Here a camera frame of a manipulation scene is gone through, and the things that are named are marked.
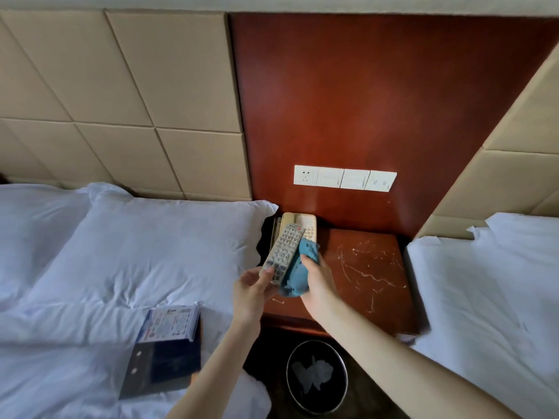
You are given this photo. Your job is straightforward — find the dark blue folder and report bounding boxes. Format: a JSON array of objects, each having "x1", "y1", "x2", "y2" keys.
[{"x1": 118, "y1": 314, "x2": 202, "y2": 401}]

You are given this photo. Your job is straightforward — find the person's right forearm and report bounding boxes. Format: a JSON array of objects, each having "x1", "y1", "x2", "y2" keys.
[{"x1": 311, "y1": 297, "x2": 525, "y2": 419}]

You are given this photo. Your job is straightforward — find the person's left hand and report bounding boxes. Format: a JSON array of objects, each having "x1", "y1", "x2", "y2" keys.
[{"x1": 232, "y1": 266, "x2": 277, "y2": 328}]

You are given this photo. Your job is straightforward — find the beige corded telephone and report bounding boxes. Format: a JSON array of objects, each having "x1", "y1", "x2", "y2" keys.
[{"x1": 271, "y1": 212, "x2": 318, "y2": 251}]

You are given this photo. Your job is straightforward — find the grey remote control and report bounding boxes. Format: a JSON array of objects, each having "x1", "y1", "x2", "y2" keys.
[{"x1": 259, "y1": 223, "x2": 306, "y2": 286}]

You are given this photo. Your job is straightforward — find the beige padded headboard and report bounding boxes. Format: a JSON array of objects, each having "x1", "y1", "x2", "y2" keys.
[
  {"x1": 0, "y1": 8, "x2": 253, "y2": 202},
  {"x1": 415, "y1": 43, "x2": 559, "y2": 240}
]

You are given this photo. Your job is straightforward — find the blue cleaning cloth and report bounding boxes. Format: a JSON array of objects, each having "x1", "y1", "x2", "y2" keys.
[{"x1": 279, "y1": 238, "x2": 322, "y2": 298}]

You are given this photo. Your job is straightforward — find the white bed with sheet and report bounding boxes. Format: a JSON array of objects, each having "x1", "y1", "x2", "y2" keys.
[{"x1": 403, "y1": 212, "x2": 559, "y2": 406}]

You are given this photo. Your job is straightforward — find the white pillow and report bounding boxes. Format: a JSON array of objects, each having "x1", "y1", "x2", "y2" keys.
[
  {"x1": 26, "y1": 182, "x2": 279, "y2": 315},
  {"x1": 0, "y1": 184, "x2": 94, "y2": 308}
]

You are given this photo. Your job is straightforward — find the clear acrylic card stand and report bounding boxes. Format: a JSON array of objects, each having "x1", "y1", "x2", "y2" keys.
[{"x1": 136, "y1": 303, "x2": 201, "y2": 344}]

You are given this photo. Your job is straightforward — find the person's left forearm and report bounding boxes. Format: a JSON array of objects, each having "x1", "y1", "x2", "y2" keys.
[{"x1": 165, "y1": 317, "x2": 262, "y2": 419}]

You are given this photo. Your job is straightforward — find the white wall switch panel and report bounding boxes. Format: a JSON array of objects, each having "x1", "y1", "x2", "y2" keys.
[{"x1": 293, "y1": 165, "x2": 397, "y2": 193}]

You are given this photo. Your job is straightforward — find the person's right hand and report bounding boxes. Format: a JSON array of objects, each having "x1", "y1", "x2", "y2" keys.
[{"x1": 300, "y1": 254, "x2": 342, "y2": 320}]

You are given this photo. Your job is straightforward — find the white crumpled paper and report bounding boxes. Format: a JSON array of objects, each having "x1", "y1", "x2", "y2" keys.
[{"x1": 292, "y1": 356, "x2": 334, "y2": 394}]

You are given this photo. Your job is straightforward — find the red-brown wooden wall panel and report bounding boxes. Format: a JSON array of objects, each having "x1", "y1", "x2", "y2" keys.
[{"x1": 229, "y1": 13, "x2": 559, "y2": 240}]

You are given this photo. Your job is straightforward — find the red-brown wooden nightstand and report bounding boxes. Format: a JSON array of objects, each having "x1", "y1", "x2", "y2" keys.
[{"x1": 261, "y1": 227, "x2": 419, "y2": 337}]

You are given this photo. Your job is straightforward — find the black round waste bin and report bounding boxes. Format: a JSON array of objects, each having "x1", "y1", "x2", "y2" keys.
[{"x1": 286, "y1": 340, "x2": 349, "y2": 416}]

